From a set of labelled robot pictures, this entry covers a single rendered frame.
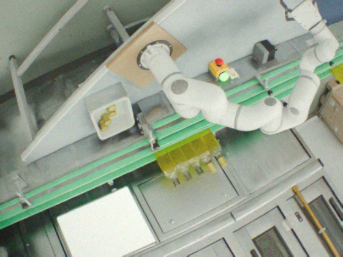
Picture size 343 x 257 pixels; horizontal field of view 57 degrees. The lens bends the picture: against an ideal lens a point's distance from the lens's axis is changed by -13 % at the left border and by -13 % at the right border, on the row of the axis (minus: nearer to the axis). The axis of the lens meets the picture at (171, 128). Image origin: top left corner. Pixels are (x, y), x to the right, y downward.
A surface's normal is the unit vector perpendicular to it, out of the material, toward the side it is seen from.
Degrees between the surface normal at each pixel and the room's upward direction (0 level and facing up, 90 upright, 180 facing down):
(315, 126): 90
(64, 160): 90
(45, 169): 90
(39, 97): 90
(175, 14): 0
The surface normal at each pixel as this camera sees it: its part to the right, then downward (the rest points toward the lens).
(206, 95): -0.22, -0.34
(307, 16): -0.33, 0.48
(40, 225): -0.04, -0.51
